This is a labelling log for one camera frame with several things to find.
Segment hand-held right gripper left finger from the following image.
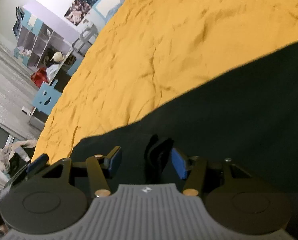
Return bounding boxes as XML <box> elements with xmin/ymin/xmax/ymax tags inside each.
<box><xmin>42</xmin><ymin>146</ymin><xmax>122</xmax><ymax>197</ymax></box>

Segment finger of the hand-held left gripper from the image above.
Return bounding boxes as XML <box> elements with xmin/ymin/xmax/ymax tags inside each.
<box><xmin>27</xmin><ymin>154</ymin><xmax>49</xmax><ymax>175</ymax></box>

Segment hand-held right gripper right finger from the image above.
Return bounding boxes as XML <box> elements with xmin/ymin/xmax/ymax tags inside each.
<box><xmin>171</xmin><ymin>147</ymin><xmax>252</xmax><ymax>197</ymax></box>

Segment black pants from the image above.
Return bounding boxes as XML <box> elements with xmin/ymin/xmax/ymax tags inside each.
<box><xmin>70</xmin><ymin>39</ymin><xmax>298</xmax><ymax>233</ymax></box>

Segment pile of pale clothes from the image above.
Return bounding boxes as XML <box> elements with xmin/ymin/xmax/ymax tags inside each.
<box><xmin>0</xmin><ymin>140</ymin><xmax>38</xmax><ymax>173</ymax></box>

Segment blue chair with face cutout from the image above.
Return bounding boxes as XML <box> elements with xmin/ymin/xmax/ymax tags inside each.
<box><xmin>31</xmin><ymin>79</ymin><xmax>63</xmax><ymax>116</ymax></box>

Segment red bag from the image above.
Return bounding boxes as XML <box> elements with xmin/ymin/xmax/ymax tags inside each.
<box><xmin>30</xmin><ymin>67</ymin><xmax>48</xmax><ymax>88</ymax></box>

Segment yellow bedspread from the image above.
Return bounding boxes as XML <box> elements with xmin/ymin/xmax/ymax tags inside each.
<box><xmin>31</xmin><ymin>0</ymin><xmax>298</xmax><ymax>164</ymax></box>

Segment lavender shelf desk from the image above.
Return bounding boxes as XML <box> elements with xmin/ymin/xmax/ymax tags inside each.
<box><xmin>12</xmin><ymin>0</ymin><xmax>79</xmax><ymax>68</ymax></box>

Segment grey chair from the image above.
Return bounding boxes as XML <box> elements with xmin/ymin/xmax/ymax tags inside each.
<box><xmin>72</xmin><ymin>21</ymin><xmax>99</xmax><ymax>55</ymax></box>

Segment white and blue headboard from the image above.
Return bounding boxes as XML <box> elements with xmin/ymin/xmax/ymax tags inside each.
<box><xmin>82</xmin><ymin>0</ymin><xmax>132</xmax><ymax>38</ymax></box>

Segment purple wall poster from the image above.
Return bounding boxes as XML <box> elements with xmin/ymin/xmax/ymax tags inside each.
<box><xmin>64</xmin><ymin>0</ymin><xmax>90</xmax><ymax>27</ymax></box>

